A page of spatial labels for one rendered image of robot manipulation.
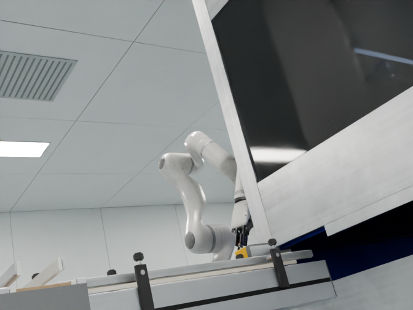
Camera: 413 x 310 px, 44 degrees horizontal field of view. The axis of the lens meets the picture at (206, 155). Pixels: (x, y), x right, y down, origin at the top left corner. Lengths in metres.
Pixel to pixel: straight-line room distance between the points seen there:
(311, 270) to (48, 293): 0.72
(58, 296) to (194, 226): 1.39
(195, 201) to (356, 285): 1.08
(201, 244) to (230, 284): 0.98
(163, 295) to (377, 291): 0.50
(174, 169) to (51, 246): 4.76
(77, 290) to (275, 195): 0.80
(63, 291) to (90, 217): 6.42
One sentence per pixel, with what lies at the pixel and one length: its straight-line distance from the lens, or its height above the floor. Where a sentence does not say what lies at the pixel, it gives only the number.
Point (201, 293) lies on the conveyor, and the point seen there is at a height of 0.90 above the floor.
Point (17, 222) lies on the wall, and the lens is 6.88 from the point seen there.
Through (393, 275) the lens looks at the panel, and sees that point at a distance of 1.23.
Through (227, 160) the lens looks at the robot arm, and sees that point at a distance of 2.07.
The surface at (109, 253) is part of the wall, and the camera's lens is 7.13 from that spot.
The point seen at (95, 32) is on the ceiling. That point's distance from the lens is 3.67.
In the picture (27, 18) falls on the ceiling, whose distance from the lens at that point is 3.49.
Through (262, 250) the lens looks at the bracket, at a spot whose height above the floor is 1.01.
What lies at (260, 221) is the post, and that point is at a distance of 1.51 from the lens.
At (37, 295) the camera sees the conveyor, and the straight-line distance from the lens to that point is 0.77.
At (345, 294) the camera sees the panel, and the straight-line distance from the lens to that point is 1.32.
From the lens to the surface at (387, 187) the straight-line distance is 1.21.
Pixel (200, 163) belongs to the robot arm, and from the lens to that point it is 2.33.
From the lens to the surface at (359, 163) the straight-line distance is 1.26.
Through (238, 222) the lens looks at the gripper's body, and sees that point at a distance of 1.93.
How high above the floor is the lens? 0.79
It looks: 21 degrees up
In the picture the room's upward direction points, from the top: 14 degrees counter-clockwise
